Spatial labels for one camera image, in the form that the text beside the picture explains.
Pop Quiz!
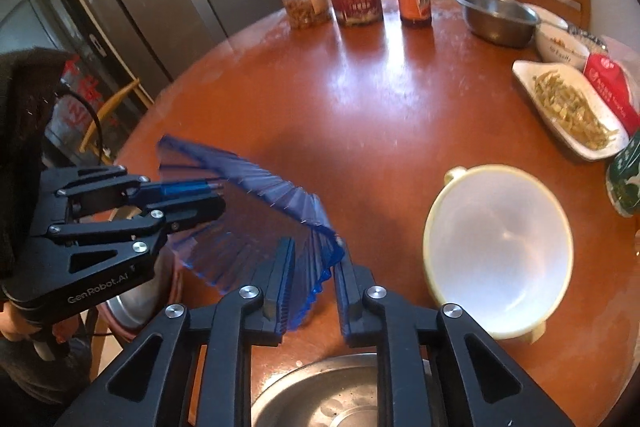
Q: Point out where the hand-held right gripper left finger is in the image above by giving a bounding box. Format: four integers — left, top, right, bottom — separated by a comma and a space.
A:
55, 237, 297, 427

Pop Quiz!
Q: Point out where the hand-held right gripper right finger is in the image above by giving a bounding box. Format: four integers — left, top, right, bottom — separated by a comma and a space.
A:
333, 252, 576, 427

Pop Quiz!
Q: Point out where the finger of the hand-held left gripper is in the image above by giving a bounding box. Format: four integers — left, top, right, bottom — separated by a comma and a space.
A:
30, 194, 227, 280
40, 164, 226, 220

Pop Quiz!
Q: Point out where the blue ribbed plastic dish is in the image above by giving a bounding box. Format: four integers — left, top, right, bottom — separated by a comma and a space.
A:
156, 134, 346, 334

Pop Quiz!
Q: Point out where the large steel bowl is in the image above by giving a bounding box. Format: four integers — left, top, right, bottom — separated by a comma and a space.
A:
250, 353, 433, 427

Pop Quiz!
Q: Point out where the round steel plate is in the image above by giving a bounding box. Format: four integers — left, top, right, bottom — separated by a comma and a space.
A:
107, 264, 175, 332

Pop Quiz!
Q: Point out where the pink plate with ears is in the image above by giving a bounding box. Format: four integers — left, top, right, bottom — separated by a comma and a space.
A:
102, 252, 183, 343

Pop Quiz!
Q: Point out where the yellow bowl with white inside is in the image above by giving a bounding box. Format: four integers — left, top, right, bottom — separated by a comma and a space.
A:
422, 164, 574, 344

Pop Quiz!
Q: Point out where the person's left forearm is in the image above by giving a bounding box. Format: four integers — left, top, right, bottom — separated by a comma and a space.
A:
0, 337, 93, 408

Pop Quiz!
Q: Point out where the person's left hand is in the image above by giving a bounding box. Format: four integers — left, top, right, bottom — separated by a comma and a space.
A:
0, 304, 71, 360

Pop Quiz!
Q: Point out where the red paper decoration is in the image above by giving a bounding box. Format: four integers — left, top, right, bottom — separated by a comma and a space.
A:
52, 52, 121, 132

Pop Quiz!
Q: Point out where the wooden chair with curved back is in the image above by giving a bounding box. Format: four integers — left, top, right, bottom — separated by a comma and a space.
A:
80, 77, 156, 162

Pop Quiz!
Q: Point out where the red label jar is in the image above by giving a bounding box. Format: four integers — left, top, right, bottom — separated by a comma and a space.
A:
326, 0, 384, 28

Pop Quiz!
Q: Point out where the white plate with food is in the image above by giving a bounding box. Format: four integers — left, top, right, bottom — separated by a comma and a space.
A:
511, 59, 630, 162

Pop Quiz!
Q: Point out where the green label drink bottle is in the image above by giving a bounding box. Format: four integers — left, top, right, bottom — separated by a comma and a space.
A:
606, 129, 640, 218

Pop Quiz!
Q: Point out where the small steel bowl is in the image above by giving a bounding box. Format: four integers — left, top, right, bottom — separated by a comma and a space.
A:
455, 0, 542, 48

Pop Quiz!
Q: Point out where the white ceramic bowl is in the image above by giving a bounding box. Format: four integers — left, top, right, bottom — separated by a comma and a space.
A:
527, 3, 592, 68

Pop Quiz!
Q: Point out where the red tissue packet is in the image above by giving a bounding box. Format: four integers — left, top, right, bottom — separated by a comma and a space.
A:
582, 53, 640, 138

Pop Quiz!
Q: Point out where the black cable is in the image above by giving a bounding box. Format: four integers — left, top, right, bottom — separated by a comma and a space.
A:
55, 89, 108, 158

